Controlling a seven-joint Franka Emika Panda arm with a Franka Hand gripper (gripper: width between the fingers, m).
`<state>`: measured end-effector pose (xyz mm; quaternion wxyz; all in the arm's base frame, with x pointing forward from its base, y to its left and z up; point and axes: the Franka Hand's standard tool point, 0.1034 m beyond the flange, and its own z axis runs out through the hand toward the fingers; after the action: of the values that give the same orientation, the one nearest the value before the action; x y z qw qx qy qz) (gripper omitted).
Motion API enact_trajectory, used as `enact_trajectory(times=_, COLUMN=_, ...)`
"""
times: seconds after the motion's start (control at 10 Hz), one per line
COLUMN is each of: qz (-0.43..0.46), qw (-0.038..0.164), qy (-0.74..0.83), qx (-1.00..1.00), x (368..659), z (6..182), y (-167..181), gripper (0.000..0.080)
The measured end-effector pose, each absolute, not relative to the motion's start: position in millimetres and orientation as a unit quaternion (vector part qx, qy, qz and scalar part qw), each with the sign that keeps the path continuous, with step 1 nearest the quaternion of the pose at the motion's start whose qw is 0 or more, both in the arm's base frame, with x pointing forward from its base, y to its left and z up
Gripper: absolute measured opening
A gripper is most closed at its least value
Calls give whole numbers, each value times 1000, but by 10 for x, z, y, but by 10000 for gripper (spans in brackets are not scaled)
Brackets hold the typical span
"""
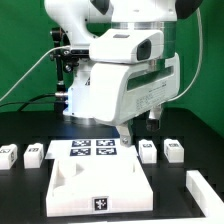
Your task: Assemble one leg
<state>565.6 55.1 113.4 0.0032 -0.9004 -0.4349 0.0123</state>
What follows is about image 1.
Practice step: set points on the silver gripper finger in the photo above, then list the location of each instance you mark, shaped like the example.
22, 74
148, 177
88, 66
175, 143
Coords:
125, 133
153, 119

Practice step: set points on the black camera stand clamp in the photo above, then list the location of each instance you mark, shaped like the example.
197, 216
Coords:
61, 63

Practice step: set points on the white marker sheet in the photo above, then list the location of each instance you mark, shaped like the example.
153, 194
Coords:
59, 149

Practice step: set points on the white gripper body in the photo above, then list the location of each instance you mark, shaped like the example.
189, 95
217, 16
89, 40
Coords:
120, 92

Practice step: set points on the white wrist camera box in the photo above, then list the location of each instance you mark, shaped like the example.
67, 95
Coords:
127, 46

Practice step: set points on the white L-shaped obstacle fixture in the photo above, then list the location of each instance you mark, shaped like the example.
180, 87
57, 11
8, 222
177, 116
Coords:
206, 198

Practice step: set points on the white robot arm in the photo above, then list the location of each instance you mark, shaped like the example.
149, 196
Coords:
86, 20

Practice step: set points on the white square tabletop part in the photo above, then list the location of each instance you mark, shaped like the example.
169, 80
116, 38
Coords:
97, 185

